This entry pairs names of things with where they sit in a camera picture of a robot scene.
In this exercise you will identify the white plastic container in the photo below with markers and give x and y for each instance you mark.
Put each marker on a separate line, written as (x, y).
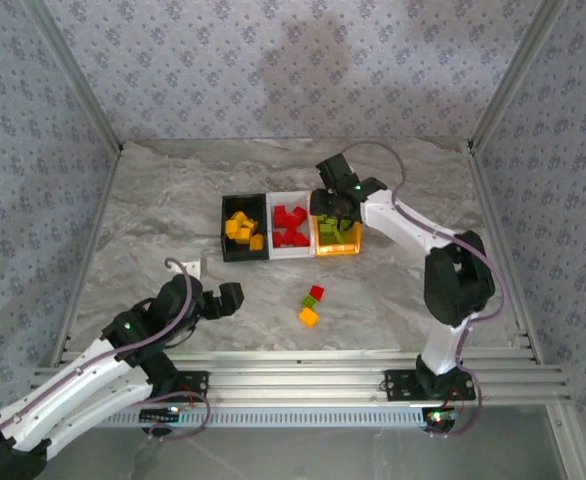
(288, 252)

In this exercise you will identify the green lego block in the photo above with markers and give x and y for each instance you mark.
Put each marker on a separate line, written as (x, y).
(327, 233)
(309, 302)

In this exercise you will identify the aluminium table frame rail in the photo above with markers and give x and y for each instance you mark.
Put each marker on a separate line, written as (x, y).
(298, 372)

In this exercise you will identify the small circuit board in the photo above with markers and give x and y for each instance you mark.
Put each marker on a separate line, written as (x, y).
(440, 417)
(160, 414)

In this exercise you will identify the small yellow lego block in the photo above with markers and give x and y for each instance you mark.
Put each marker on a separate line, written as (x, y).
(256, 242)
(232, 228)
(243, 218)
(249, 231)

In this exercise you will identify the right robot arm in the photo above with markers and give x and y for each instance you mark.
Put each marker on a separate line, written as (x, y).
(398, 222)

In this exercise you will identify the large yellow lego block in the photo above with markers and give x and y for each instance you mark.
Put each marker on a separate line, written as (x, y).
(308, 317)

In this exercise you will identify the aluminium side rail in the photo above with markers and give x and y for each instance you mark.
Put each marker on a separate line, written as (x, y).
(85, 260)
(505, 260)

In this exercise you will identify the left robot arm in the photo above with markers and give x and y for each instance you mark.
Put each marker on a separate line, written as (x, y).
(103, 400)

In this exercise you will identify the aluminium frame post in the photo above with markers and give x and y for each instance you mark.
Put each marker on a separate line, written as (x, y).
(78, 80)
(513, 75)

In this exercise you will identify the small white bracket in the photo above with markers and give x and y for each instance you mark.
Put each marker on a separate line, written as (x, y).
(194, 267)

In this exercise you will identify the red lego block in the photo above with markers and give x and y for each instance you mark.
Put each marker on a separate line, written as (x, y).
(317, 292)
(301, 239)
(282, 218)
(280, 239)
(299, 214)

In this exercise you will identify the yellow plastic container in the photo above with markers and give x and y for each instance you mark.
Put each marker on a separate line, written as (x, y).
(338, 249)

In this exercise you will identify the black plastic container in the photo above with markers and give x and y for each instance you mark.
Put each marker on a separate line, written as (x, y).
(229, 252)

